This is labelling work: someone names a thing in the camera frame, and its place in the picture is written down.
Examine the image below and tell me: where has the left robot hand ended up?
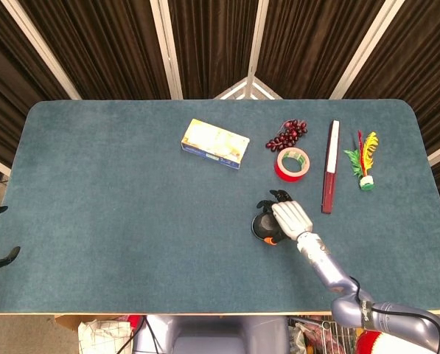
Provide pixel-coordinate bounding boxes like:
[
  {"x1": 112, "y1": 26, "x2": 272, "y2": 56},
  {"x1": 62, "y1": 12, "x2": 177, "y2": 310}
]
[{"x1": 0, "y1": 205, "x2": 21, "y2": 277}]

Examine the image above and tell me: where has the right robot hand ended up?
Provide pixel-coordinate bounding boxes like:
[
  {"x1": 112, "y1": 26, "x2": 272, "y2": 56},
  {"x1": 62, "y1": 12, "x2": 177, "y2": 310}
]
[{"x1": 256, "y1": 189, "x2": 314, "y2": 246}]

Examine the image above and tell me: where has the red adhesive tape roll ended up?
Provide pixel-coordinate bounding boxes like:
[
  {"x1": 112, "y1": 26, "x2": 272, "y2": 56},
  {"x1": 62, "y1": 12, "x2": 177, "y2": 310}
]
[{"x1": 274, "y1": 148, "x2": 311, "y2": 183}]

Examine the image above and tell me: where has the folded dark red fan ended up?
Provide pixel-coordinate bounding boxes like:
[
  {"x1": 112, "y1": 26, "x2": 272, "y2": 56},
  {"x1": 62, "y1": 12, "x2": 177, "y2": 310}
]
[{"x1": 321, "y1": 119, "x2": 341, "y2": 215}]

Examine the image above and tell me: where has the dark red grape bunch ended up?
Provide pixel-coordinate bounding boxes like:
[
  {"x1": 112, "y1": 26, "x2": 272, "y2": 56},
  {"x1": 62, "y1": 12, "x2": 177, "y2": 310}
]
[{"x1": 265, "y1": 119, "x2": 309, "y2": 152}]

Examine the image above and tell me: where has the colourful feather shuttlecock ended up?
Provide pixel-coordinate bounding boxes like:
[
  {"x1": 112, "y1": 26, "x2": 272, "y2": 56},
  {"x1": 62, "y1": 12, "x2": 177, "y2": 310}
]
[{"x1": 343, "y1": 130, "x2": 380, "y2": 191}]

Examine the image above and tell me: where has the blue yellow cardboard box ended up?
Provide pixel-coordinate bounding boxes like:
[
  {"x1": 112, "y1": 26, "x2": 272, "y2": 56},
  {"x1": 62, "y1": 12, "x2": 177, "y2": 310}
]
[{"x1": 181, "y1": 118, "x2": 251, "y2": 173}]

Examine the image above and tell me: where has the blue felt table cover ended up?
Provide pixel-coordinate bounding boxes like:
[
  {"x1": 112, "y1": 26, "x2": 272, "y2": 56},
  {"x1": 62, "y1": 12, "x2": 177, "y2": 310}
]
[{"x1": 0, "y1": 98, "x2": 440, "y2": 315}]

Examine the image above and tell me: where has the white checked bag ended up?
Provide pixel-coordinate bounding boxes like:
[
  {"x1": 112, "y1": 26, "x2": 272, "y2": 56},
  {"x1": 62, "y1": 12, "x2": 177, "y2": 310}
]
[{"x1": 77, "y1": 319, "x2": 134, "y2": 354}]

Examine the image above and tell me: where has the lavender robot torso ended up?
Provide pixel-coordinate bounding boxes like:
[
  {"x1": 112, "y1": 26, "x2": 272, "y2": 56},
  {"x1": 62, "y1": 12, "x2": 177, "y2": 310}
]
[{"x1": 133, "y1": 314, "x2": 290, "y2": 354}]

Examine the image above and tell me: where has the red white knitted hat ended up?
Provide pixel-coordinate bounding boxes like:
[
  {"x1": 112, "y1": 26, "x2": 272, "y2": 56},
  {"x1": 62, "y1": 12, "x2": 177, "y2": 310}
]
[{"x1": 355, "y1": 329, "x2": 394, "y2": 354}]

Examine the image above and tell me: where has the brown pleated partition screen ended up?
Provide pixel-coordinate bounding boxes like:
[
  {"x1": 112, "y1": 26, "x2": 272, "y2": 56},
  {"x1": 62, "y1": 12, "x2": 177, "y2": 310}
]
[{"x1": 0, "y1": 0, "x2": 440, "y2": 237}]

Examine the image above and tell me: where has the metal wire basket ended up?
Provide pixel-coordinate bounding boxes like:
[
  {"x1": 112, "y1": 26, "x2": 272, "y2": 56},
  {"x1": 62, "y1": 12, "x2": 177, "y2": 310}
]
[{"x1": 287, "y1": 316, "x2": 359, "y2": 354}]

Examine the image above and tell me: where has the black printed arm strap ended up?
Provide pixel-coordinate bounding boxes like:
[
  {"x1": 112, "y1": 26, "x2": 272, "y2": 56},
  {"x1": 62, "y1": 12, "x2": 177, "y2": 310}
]
[{"x1": 360, "y1": 300, "x2": 374, "y2": 329}]

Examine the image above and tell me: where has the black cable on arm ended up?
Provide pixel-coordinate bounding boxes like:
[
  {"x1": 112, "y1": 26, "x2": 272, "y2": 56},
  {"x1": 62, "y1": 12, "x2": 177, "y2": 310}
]
[{"x1": 348, "y1": 276, "x2": 440, "y2": 354}]

